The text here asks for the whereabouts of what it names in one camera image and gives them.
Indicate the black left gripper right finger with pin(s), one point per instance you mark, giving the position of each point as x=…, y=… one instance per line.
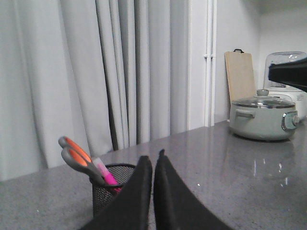
x=175, y=206

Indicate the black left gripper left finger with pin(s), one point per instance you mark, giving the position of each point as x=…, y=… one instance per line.
x=129, y=210

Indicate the pink highlighter pen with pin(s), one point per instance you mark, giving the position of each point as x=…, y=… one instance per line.
x=107, y=175

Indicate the grey orange scissors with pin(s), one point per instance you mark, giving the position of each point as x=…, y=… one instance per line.
x=79, y=160

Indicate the black mesh pen holder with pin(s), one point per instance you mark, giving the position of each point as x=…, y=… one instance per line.
x=102, y=195

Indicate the green electric pot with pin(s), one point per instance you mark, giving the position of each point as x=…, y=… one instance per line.
x=269, y=124

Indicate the glass pot lid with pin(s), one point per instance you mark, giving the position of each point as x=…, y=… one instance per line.
x=264, y=100

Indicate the grey curtain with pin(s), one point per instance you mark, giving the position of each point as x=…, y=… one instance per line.
x=108, y=73

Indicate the wooden cutting board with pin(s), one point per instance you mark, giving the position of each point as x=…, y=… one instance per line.
x=240, y=75

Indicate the white kitchen appliance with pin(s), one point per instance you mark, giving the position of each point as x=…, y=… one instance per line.
x=283, y=91

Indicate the white wall pipe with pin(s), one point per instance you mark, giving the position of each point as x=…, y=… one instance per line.
x=210, y=58

